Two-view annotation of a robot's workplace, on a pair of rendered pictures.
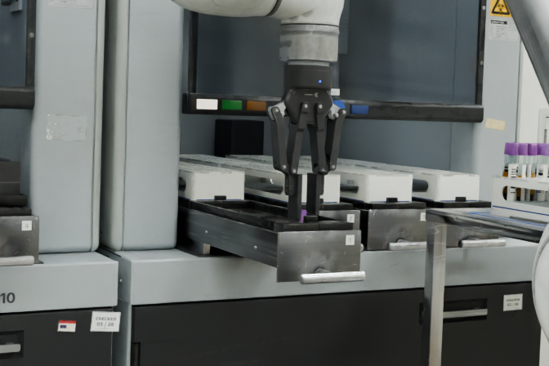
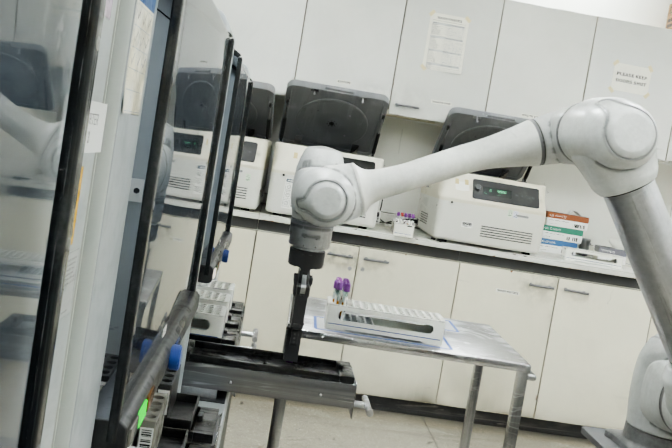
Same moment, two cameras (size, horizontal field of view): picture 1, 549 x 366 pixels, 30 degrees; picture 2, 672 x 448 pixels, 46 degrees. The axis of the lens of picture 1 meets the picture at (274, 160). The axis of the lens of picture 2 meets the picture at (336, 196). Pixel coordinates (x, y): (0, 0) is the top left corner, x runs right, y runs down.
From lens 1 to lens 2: 1.73 m
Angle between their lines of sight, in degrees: 67
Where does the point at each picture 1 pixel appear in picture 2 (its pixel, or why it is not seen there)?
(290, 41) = (319, 236)
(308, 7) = not seen: hidden behind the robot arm
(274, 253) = (350, 399)
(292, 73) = (314, 259)
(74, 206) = not seen: hidden behind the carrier
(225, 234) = (268, 384)
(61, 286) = not seen: outside the picture
